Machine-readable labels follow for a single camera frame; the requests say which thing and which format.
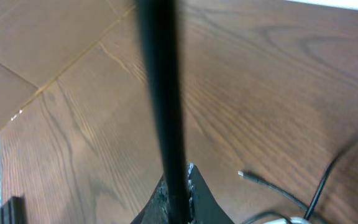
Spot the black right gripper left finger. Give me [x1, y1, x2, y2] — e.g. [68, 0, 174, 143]
[131, 176, 170, 224]

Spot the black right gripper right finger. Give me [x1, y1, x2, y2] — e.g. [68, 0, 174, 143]
[187, 163, 234, 224]

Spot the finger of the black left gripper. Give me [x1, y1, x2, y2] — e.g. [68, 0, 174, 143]
[0, 196, 27, 224]

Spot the white cable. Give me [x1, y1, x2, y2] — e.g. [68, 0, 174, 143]
[262, 217, 313, 224]

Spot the black cable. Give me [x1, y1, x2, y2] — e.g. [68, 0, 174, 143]
[134, 0, 358, 224]

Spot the brown cardboard panel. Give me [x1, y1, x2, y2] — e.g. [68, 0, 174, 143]
[0, 0, 133, 129]

